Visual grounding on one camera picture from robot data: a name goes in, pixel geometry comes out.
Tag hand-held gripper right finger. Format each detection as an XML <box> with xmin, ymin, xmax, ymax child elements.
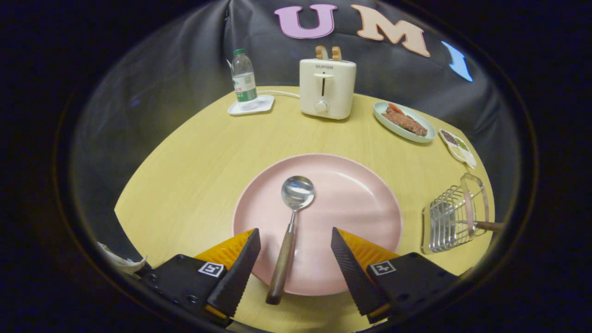
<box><xmin>331</xmin><ymin>227</ymin><xmax>463</xmax><ymax>324</ymax></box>

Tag wooden-handled metal spoon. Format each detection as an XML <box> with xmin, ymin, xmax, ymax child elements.
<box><xmin>265</xmin><ymin>175</ymin><xmax>316</xmax><ymax>305</ymax></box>

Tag cream toaster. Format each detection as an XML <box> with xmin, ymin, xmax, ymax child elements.
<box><xmin>299</xmin><ymin>58</ymin><xmax>357</xmax><ymax>120</ymax></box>

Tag wooden-handled metal fork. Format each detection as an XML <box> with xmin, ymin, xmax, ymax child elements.
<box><xmin>456</xmin><ymin>220</ymin><xmax>505</xmax><ymax>233</ymax></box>

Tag brown meat slices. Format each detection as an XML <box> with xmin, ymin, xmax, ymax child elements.
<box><xmin>382</xmin><ymin>107</ymin><xmax>428</xmax><ymax>136</ymax></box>

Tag pink round plate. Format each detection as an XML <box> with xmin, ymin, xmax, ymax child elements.
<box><xmin>232</xmin><ymin>154</ymin><xmax>403</xmax><ymax>296</ymax></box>

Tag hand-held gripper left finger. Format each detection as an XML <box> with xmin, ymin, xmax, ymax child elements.
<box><xmin>139</xmin><ymin>228</ymin><xmax>262</xmax><ymax>327</ymax></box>

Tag metal wire cutlery rack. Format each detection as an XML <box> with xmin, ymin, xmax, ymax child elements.
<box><xmin>421</xmin><ymin>173</ymin><xmax>490</xmax><ymax>254</ymax></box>

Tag pale green oval plate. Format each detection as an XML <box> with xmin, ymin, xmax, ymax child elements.
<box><xmin>373</xmin><ymin>101</ymin><xmax>437</xmax><ymax>143</ymax></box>

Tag clear plastic water bottle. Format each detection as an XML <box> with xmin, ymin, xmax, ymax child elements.
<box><xmin>231</xmin><ymin>49</ymin><xmax>258</xmax><ymax>103</ymax></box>

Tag white toaster cable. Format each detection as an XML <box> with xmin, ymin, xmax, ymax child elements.
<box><xmin>257</xmin><ymin>90</ymin><xmax>301</xmax><ymax>99</ymax></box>

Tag white square coaster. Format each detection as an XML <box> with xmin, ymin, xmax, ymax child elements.
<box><xmin>227</xmin><ymin>95</ymin><xmax>275</xmax><ymax>116</ymax></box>

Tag white seasoning dish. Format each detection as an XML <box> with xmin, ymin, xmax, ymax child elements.
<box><xmin>438</xmin><ymin>128</ymin><xmax>477</xmax><ymax>169</ymax></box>

